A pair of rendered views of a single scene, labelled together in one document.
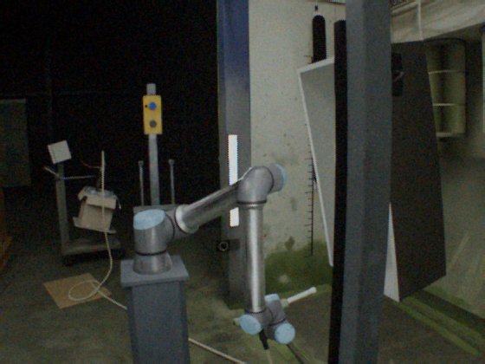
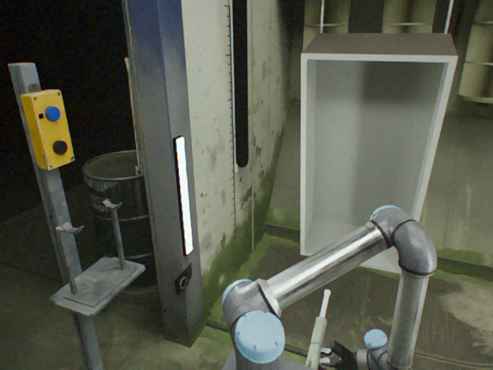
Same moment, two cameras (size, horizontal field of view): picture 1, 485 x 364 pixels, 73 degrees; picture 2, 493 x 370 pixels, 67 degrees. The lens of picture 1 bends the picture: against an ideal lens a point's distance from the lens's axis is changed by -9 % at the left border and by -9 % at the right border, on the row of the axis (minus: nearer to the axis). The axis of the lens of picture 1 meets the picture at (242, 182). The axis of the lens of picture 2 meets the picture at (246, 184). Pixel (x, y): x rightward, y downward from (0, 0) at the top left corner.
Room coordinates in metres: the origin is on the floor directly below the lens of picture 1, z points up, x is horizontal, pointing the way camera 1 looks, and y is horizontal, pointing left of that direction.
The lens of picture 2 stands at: (1.09, 1.12, 1.76)
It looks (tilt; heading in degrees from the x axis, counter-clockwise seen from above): 23 degrees down; 311
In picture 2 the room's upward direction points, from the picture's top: 1 degrees counter-clockwise
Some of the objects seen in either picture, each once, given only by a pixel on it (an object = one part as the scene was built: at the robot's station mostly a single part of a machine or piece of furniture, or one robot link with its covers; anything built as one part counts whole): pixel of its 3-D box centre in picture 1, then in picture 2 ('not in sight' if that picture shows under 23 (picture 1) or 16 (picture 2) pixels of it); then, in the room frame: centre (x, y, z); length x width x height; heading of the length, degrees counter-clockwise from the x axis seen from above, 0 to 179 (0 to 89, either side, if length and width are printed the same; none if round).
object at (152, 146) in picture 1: (155, 200); (70, 268); (2.51, 0.63, 0.82); 0.06 x 0.06 x 1.64; 18
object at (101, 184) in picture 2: not in sight; (135, 219); (3.31, -0.16, 0.44); 0.59 x 0.58 x 0.89; 179
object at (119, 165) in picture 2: not in sight; (126, 165); (3.31, -0.16, 0.86); 0.54 x 0.54 x 0.01
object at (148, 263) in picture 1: (151, 257); not in sight; (1.64, 0.44, 0.69); 0.19 x 0.19 x 0.10
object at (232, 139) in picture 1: (233, 180); (183, 198); (2.44, 0.06, 0.96); 0.06 x 0.02 x 0.63; 108
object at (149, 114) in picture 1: (152, 115); (49, 130); (2.46, 0.61, 1.42); 0.12 x 0.06 x 0.26; 108
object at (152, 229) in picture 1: (151, 230); (258, 346); (1.65, 0.44, 0.83); 0.17 x 0.15 x 0.18; 145
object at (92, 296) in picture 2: (157, 185); (96, 249); (2.36, 0.57, 0.95); 0.26 x 0.15 x 0.32; 108
